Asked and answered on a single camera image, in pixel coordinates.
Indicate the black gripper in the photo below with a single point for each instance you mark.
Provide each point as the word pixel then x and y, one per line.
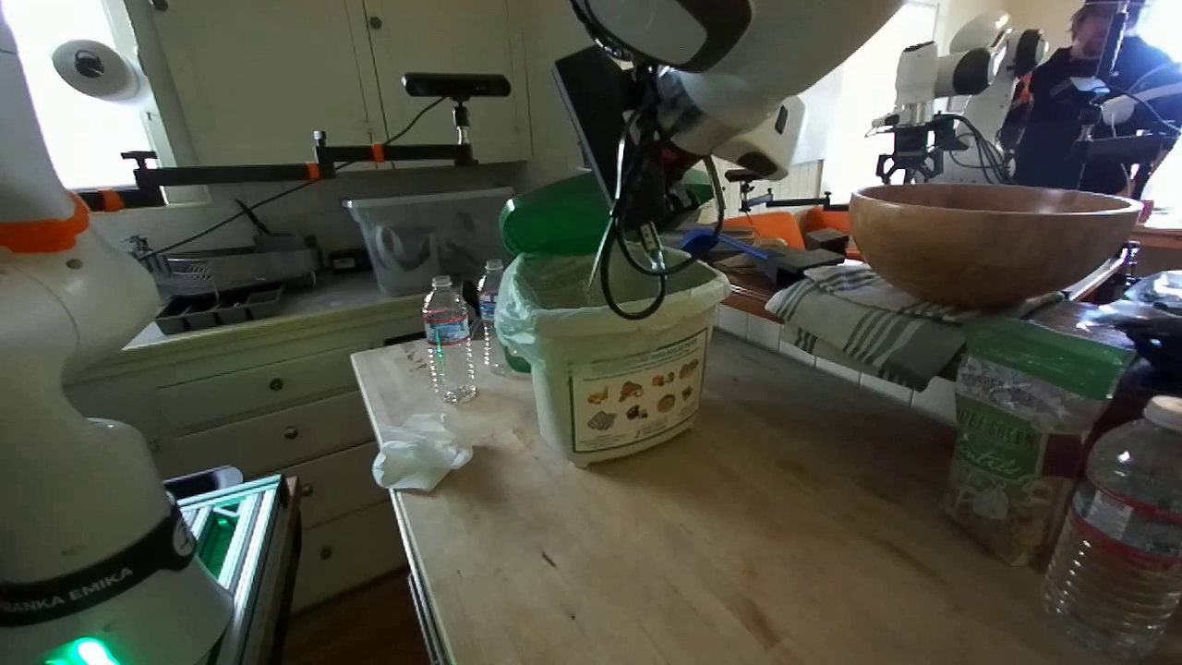
pixel 651 183

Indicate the green bin lid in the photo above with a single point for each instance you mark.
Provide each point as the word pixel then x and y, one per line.
pixel 554 218

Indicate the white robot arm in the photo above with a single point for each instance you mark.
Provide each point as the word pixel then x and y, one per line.
pixel 89 541

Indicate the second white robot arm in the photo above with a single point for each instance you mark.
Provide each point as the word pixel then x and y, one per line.
pixel 950 105

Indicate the translucent bin liner bag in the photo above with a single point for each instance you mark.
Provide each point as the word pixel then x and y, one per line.
pixel 577 307

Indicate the white compost bin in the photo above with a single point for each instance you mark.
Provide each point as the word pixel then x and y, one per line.
pixel 621 405

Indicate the clear water bottle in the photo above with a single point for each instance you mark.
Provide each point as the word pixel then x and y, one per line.
pixel 490 305
pixel 449 338
pixel 1115 567

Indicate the striped dish towel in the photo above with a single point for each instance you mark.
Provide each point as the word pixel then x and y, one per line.
pixel 853 320

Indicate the clear plastic storage tub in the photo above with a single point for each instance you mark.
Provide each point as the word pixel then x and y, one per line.
pixel 435 232

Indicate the large wooden bowl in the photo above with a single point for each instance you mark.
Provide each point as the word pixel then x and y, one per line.
pixel 988 243

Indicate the crumpled white paper towel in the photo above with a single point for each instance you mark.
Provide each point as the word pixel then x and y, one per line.
pixel 418 456

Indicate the green food package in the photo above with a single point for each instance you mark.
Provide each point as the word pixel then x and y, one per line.
pixel 1024 405

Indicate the white drawer cabinet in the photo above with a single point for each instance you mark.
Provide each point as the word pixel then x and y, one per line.
pixel 269 395

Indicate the person in dark jacket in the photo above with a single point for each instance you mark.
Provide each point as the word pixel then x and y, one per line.
pixel 1098 110

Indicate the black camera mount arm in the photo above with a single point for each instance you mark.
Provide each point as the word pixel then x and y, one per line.
pixel 326 158

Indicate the black stereo camera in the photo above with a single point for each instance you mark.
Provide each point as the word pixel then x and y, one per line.
pixel 454 86

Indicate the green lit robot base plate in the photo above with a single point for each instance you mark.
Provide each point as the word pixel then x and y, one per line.
pixel 250 537

